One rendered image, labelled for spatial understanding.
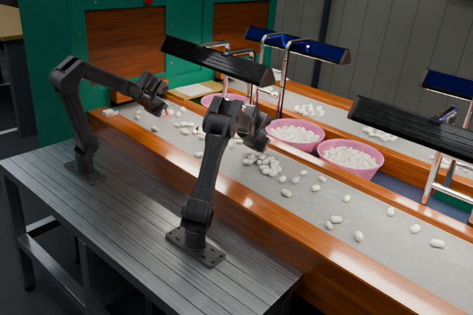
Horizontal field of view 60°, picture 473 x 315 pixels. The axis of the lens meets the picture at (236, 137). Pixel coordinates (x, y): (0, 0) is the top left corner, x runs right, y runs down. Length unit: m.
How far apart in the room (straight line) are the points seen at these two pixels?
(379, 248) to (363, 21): 2.66
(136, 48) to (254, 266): 1.25
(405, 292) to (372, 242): 0.22
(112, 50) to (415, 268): 1.51
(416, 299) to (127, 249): 0.79
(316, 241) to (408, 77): 2.57
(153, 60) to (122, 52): 0.18
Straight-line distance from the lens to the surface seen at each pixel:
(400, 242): 1.35
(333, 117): 2.15
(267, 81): 1.51
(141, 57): 2.09
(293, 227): 1.24
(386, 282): 1.15
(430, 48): 3.54
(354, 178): 1.55
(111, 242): 1.32
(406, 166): 1.80
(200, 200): 1.19
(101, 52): 1.98
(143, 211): 1.43
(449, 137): 1.22
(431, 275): 1.27
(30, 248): 1.92
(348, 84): 3.83
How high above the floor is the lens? 1.51
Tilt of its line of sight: 25 degrees down
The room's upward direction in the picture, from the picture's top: 5 degrees clockwise
